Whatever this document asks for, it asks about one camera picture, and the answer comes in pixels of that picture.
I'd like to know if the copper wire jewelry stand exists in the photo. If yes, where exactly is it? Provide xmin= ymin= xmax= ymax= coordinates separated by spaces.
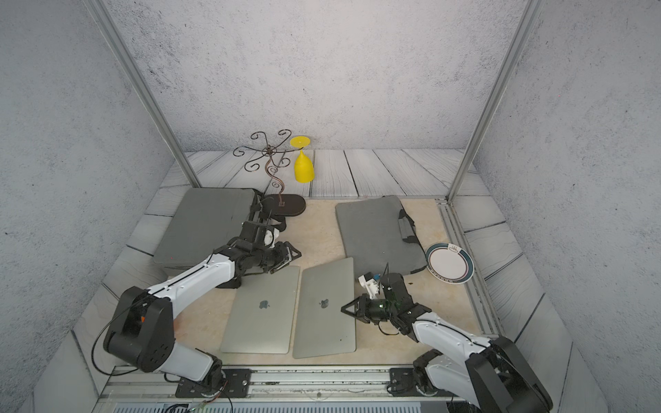
xmin=232 ymin=129 xmax=306 ymax=220

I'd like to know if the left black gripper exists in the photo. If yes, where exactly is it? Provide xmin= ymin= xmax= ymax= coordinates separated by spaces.
xmin=251 ymin=240 xmax=304 ymax=274

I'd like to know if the right aluminium frame post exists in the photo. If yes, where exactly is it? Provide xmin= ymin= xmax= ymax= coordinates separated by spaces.
xmin=446 ymin=0 xmax=544 ymax=204

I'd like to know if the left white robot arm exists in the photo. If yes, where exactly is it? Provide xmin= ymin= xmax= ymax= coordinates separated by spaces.
xmin=96 ymin=221 xmax=302 ymax=389

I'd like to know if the white plate green red rim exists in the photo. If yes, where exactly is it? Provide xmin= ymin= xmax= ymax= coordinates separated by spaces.
xmin=425 ymin=243 xmax=475 ymax=284

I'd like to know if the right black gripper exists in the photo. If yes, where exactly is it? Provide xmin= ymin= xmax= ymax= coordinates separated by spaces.
xmin=341 ymin=294 xmax=398 ymax=325

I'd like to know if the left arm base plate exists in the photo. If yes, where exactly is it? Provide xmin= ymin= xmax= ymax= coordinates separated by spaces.
xmin=175 ymin=368 xmax=252 ymax=399

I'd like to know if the aluminium frame post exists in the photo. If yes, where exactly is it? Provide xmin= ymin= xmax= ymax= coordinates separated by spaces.
xmin=446 ymin=0 xmax=544 ymax=204
xmin=84 ymin=0 xmax=202 ymax=188

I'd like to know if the left aluminium frame post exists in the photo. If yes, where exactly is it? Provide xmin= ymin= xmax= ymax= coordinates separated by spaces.
xmin=84 ymin=0 xmax=202 ymax=188

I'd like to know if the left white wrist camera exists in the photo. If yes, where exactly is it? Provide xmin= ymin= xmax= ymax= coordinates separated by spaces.
xmin=263 ymin=228 xmax=280 ymax=248

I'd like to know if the yellow plastic goblet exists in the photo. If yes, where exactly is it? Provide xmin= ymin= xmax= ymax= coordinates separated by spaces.
xmin=290 ymin=135 xmax=315 ymax=183

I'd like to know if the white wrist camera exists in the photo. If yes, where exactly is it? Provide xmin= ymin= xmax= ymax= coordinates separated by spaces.
xmin=263 ymin=228 xmax=280 ymax=248
xmin=358 ymin=272 xmax=380 ymax=300

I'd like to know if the front aluminium rail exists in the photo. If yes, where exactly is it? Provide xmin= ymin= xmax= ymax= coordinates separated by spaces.
xmin=93 ymin=365 xmax=478 ymax=412

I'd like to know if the silver apple laptop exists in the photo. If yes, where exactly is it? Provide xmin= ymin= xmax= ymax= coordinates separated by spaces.
xmin=220 ymin=266 xmax=301 ymax=354

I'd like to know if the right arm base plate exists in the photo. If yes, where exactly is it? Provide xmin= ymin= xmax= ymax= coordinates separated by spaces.
xmin=386 ymin=367 xmax=455 ymax=398

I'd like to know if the grey zippered laptop bag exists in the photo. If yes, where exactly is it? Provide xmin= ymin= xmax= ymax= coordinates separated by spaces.
xmin=153 ymin=189 xmax=262 ymax=276

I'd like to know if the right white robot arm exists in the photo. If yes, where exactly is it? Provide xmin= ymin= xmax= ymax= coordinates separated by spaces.
xmin=341 ymin=273 xmax=554 ymax=412

